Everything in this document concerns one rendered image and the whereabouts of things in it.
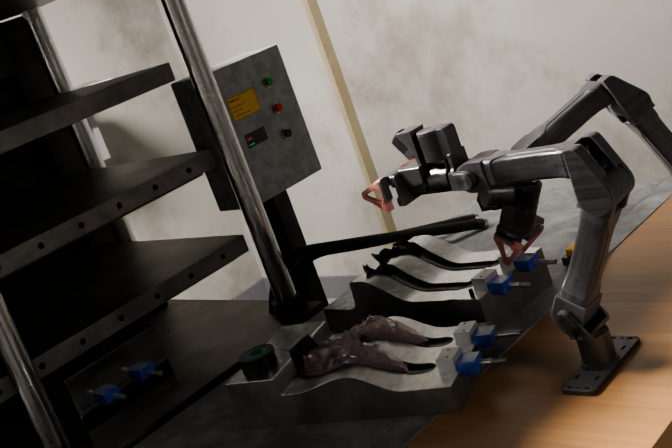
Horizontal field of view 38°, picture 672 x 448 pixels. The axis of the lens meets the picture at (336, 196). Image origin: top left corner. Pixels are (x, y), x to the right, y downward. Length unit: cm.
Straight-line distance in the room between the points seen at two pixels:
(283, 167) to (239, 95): 25
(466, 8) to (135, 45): 189
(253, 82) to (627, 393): 150
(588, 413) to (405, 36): 272
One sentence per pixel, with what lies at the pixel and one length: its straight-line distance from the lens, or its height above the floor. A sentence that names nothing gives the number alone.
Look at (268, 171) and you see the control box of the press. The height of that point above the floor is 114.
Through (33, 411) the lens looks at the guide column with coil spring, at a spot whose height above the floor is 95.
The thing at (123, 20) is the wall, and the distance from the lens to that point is 518.
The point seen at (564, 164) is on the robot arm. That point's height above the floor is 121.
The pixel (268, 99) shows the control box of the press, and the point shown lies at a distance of 288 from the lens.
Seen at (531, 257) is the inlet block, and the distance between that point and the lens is 222.
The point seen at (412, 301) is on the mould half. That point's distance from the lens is 224.
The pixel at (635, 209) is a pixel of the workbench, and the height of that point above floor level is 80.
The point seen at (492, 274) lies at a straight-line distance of 217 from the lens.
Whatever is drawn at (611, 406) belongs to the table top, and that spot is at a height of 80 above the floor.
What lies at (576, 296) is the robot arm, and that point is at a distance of 182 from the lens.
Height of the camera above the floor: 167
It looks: 13 degrees down
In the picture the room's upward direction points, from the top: 20 degrees counter-clockwise
